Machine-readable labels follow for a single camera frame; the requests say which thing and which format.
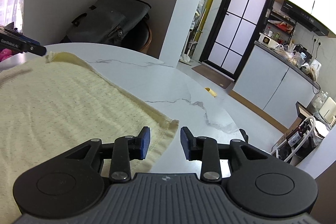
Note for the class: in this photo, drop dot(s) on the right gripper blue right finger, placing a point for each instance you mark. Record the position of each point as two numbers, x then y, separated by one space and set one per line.
208 151

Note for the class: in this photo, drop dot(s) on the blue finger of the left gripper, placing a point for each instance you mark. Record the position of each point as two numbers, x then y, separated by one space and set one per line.
33 47

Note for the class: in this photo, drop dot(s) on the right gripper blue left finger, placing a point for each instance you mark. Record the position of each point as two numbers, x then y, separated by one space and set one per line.
123 151

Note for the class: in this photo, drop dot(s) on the pale yellow knit towel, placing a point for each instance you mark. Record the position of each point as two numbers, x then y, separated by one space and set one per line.
53 103

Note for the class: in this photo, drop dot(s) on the pink plush toy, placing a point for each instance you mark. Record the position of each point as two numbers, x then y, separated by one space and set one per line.
5 54

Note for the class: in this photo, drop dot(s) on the yellow slipper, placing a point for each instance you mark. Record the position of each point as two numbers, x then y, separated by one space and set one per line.
212 92

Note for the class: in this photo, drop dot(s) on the brown door mat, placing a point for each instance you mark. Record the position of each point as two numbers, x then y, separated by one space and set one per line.
212 75

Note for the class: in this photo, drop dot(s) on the dark grey backpack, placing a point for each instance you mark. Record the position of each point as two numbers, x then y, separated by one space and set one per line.
107 22

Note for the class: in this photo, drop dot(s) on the white metal trolley rack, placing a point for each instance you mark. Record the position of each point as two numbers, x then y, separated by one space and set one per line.
300 141

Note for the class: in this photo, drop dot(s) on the white lower kitchen cabinet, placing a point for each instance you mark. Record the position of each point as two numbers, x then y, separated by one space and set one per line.
270 86

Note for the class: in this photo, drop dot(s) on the black chair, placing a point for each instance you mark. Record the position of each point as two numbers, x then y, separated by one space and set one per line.
141 36

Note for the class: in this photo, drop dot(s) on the white toaster appliance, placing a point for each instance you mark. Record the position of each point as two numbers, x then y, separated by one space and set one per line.
267 41

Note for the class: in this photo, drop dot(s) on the black framed glass door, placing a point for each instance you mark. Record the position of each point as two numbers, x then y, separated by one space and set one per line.
236 26

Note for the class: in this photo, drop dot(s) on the white electric kettle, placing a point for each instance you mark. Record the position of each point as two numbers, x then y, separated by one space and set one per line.
315 67

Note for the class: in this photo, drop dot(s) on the black spice shelf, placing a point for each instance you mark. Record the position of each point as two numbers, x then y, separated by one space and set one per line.
280 27

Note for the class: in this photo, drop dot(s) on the black range hood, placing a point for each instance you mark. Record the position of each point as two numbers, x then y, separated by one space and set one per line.
304 18

